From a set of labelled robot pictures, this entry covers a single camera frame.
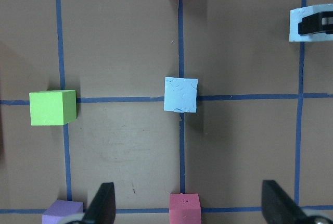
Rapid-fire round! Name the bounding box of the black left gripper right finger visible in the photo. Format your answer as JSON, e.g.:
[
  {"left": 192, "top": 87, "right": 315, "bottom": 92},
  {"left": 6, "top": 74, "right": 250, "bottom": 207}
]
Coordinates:
[{"left": 261, "top": 180, "right": 330, "bottom": 223}]

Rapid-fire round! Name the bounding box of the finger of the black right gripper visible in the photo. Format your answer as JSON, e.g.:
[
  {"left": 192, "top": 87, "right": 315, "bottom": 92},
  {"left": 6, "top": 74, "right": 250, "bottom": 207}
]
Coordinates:
[{"left": 298, "top": 11, "right": 332, "bottom": 35}]

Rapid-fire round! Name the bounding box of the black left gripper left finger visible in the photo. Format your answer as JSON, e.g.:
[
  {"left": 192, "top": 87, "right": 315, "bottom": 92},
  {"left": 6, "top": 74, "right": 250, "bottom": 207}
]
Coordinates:
[{"left": 82, "top": 182, "right": 116, "bottom": 224}]

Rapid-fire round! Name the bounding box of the light blue block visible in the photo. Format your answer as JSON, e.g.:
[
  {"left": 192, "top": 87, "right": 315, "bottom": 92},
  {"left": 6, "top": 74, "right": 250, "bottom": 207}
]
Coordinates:
[
  {"left": 289, "top": 4, "right": 332, "bottom": 42},
  {"left": 164, "top": 77, "right": 198, "bottom": 113}
]

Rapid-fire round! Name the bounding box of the purple block left side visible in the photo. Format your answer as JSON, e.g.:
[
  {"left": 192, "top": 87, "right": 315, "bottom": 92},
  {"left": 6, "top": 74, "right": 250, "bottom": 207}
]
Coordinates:
[{"left": 42, "top": 200, "right": 84, "bottom": 224}]

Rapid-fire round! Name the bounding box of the pink block left near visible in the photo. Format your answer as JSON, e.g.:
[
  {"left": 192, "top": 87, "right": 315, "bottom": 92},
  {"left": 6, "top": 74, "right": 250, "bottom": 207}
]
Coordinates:
[{"left": 169, "top": 193, "right": 201, "bottom": 224}]

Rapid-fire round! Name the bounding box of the green foam block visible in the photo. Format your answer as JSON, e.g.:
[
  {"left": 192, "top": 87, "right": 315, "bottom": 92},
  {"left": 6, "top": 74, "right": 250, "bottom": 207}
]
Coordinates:
[{"left": 29, "top": 90, "right": 77, "bottom": 126}]

